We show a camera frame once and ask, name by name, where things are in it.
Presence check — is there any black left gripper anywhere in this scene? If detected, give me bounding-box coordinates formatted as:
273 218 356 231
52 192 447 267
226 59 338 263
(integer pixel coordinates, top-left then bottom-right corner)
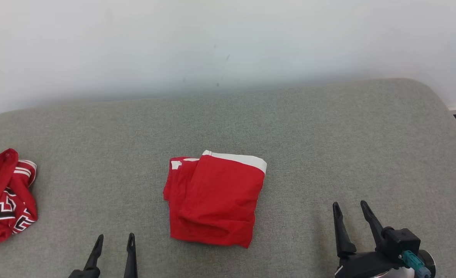
68 232 138 278

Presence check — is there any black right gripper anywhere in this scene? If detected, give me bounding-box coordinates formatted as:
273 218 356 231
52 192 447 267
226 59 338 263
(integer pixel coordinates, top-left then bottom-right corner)
332 200 436 278

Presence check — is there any red jersey black white print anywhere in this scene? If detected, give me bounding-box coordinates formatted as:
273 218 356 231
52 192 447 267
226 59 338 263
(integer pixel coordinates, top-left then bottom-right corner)
0 149 39 263

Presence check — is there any red shorts white waistband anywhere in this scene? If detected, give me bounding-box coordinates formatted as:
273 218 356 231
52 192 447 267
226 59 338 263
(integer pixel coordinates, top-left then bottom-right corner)
163 150 268 249

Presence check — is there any grey fabric sofa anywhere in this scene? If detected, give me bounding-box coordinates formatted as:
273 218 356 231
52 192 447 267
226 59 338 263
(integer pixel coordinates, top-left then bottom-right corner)
0 78 456 278

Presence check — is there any teal cable connector plug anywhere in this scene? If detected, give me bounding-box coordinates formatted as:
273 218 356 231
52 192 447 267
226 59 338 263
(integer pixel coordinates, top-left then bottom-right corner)
401 250 431 278

